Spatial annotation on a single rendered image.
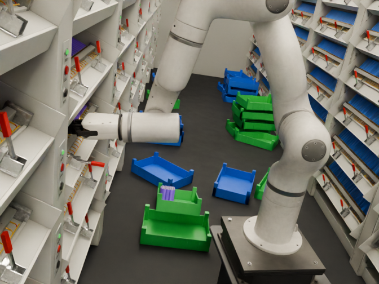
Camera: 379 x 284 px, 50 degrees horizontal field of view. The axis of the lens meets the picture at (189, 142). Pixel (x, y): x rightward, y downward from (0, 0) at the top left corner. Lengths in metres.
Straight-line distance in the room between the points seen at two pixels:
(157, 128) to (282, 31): 0.41
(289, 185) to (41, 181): 0.69
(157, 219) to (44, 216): 1.14
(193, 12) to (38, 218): 0.58
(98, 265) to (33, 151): 1.02
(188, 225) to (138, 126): 0.94
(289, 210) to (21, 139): 0.80
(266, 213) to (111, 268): 0.69
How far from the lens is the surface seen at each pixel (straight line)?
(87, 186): 1.43
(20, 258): 0.81
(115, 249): 1.76
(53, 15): 0.74
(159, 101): 1.19
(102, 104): 1.50
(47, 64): 0.76
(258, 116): 3.17
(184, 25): 1.02
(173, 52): 1.04
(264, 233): 1.31
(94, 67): 1.29
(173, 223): 1.95
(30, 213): 0.86
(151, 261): 1.72
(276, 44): 1.07
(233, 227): 1.35
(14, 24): 0.58
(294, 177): 1.19
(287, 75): 1.08
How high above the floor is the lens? 1.07
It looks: 22 degrees down
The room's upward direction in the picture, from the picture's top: 9 degrees clockwise
